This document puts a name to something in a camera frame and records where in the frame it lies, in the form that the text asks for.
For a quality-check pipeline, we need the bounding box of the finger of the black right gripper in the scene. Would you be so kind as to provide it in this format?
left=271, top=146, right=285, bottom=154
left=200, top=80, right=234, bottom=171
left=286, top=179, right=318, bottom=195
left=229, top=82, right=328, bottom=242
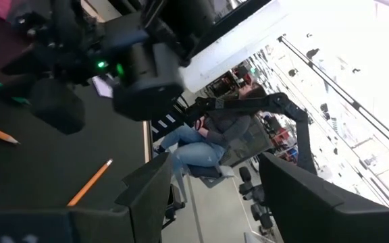
left=1, top=42, right=52, bottom=78
left=0, top=78, right=33, bottom=101

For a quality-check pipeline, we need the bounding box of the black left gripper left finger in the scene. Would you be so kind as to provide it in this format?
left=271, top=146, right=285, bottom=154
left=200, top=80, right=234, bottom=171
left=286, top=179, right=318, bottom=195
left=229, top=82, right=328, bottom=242
left=115, top=151, right=174, bottom=243

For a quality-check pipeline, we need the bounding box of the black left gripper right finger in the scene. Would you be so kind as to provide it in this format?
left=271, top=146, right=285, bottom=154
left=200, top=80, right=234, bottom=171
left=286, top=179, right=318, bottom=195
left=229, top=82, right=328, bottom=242
left=258, top=151, right=389, bottom=243

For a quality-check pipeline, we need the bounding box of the black wheeled chair base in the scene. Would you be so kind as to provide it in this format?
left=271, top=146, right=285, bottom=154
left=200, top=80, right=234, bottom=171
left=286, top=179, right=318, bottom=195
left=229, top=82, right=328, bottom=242
left=238, top=167, right=276, bottom=237

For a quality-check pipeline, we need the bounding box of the grey office chair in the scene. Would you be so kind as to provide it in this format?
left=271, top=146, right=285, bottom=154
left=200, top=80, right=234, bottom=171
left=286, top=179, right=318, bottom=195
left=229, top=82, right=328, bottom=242
left=172, top=148, right=239, bottom=210

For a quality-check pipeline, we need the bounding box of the person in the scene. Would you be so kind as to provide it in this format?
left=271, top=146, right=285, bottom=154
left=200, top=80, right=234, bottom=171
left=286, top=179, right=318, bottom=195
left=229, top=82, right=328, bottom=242
left=153, top=82, right=269, bottom=176

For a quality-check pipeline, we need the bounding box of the black overhead frame bar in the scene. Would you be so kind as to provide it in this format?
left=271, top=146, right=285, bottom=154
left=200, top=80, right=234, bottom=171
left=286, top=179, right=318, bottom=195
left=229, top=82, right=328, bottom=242
left=277, top=35, right=389, bottom=159

